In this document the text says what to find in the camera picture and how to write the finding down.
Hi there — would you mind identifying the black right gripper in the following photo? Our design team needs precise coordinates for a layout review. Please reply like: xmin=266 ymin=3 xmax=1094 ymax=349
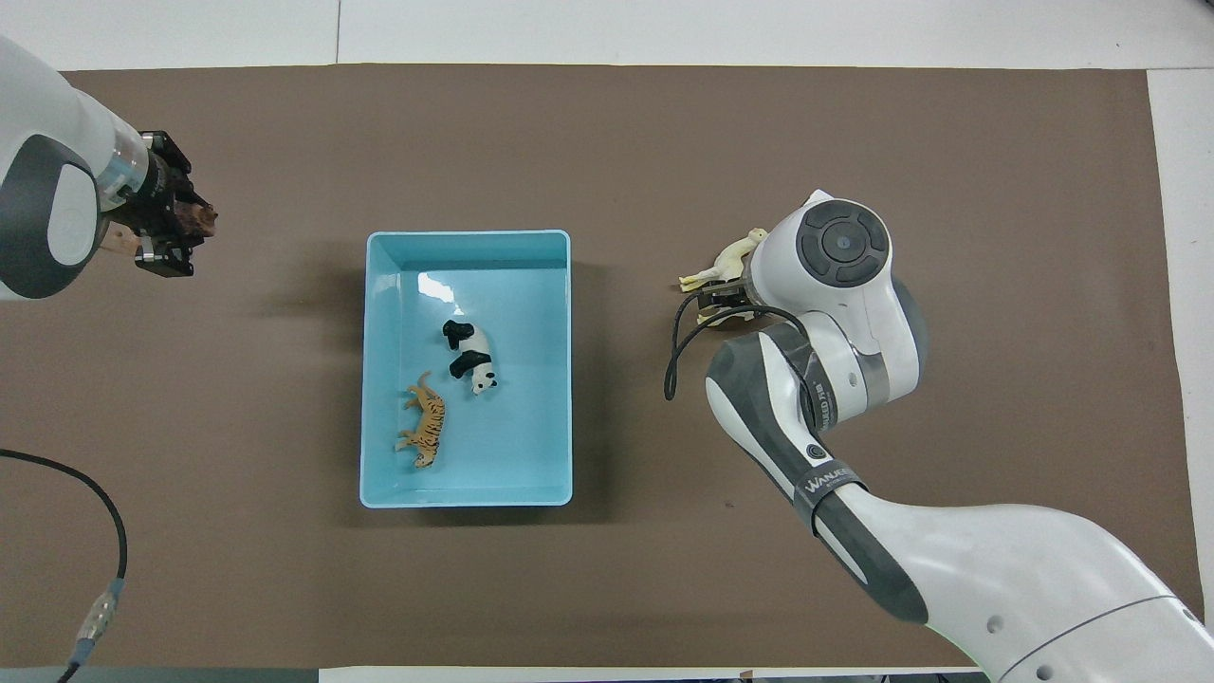
xmin=699 ymin=283 xmax=762 ymax=329

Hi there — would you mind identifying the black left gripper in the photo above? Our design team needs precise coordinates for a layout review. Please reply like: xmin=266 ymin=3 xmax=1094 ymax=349
xmin=102 ymin=130 xmax=212 ymax=279

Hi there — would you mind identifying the brown lion toy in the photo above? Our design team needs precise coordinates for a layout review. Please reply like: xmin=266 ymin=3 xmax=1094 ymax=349
xmin=176 ymin=197 xmax=220 ymax=239

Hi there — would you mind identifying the black and white panda toy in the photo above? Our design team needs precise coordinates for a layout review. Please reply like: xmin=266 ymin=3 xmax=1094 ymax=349
xmin=442 ymin=320 xmax=500 ymax=397

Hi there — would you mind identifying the orange striped tiger toy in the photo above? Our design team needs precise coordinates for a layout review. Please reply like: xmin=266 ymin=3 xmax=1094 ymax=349
xmin=395 ymin=371 xmax=447 ymax=471

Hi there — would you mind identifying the light blue storage box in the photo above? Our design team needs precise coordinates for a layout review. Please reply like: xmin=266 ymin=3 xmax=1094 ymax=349
xmin=359 ymin=230 xmax=574 ymax=509

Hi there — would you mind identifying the brown table mat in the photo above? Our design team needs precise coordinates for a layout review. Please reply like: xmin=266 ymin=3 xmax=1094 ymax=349
xmin=0 ymin=64 xmax=1207 ymax=671

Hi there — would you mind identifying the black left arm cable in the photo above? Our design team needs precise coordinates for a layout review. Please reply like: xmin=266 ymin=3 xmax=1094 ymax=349
xmin=0 ymin=448 xmax=130 ymax=683

